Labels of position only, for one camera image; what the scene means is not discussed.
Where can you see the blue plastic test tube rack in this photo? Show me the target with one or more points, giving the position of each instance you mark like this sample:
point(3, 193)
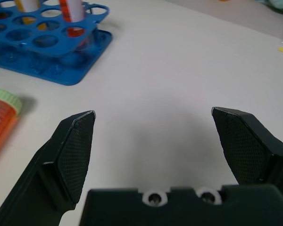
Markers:
point(46, 44)

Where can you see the red-capped tube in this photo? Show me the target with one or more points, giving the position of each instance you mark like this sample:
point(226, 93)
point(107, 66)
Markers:
point(72, 16)

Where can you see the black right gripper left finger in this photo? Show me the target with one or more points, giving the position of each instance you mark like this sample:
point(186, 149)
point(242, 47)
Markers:
point(70, 155)

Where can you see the orange tube with green cap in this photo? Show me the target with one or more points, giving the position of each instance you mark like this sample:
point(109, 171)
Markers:
point(2, 117)

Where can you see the yellow tube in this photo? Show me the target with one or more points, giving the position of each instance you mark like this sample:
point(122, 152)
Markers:
point(28, 5)

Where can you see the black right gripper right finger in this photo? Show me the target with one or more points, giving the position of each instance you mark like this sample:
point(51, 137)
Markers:
point(245, 150)

